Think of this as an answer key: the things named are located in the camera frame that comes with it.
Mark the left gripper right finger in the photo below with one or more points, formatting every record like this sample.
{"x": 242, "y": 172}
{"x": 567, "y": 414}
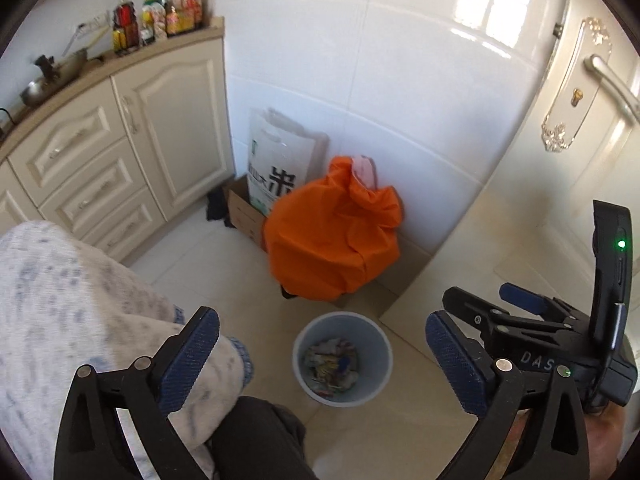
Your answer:
{"x": 554, "y": 442}

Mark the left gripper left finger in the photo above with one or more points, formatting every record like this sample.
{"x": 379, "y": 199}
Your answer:
{"x": 91, "y": 443}

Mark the blue trash bin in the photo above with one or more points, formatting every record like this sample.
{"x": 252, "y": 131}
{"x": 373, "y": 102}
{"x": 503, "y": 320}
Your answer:
{"x": 342, "y": 359}

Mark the cream lower kitchen cabinets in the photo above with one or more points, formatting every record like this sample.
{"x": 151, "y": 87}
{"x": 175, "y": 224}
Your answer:
{"x": 133, "y": 143}

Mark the right hand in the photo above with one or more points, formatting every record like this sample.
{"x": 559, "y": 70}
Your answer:
{"x": 605, "y": 432}

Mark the blue white patterned tablecloth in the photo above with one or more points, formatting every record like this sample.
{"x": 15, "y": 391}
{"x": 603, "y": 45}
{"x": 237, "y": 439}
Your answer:
{"x": 65, "y": 304}

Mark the black trouser leg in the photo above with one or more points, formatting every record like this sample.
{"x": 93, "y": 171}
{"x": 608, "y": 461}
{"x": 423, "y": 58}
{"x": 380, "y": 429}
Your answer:
{"x": 259, "y": 440}

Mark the white door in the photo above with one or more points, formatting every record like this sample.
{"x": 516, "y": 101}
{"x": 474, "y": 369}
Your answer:
{"x": 532, "y": 224}

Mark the black cloth on floor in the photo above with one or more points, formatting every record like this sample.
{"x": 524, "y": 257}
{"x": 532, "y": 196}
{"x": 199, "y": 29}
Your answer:
{"x": 217, "y": 207}

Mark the cardboard box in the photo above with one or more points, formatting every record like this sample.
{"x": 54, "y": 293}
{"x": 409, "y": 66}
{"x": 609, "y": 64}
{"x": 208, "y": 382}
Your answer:
{"x": 243, "y": 216}

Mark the white rice sack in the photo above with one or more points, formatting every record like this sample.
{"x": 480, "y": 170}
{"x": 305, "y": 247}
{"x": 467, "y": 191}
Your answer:
{"x": 282, "y": 155}

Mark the yellow cap oil bottle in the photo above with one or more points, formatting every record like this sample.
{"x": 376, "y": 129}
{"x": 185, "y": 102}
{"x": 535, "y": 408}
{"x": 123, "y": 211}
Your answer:
{"x": 153, "y": 22}

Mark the cluster of condiment bottles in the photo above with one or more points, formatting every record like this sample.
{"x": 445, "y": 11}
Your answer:
{"x": 182, "y": 16}

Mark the silver door handle plate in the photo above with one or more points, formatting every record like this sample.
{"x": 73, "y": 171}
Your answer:
{"x": 587, "y": 70}

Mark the steel wok with handle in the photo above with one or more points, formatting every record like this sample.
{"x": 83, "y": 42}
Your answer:
{"x": 55, "y": 76}

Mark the wall power socket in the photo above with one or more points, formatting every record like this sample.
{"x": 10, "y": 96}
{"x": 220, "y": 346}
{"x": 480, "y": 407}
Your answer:
{"x": 94, "y": 24}

